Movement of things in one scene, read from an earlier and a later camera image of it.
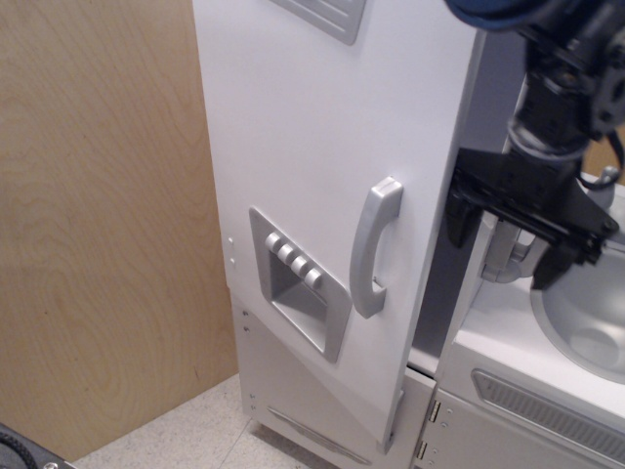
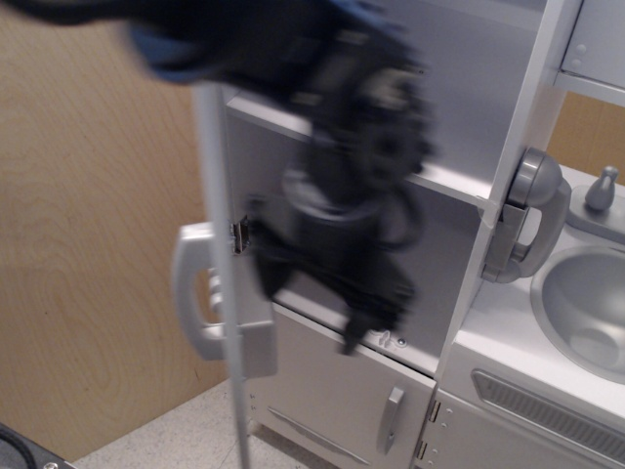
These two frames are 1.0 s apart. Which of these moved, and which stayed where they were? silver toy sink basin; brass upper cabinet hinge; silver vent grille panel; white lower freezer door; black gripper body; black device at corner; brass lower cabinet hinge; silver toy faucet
Moved: black gripper body
Stayed: black device at corner; silver toy sink basin; brass lower cabinet hinge; white lower freezer door; brass upper cabinet hinge; silver toy faucet; silver vent grille panel
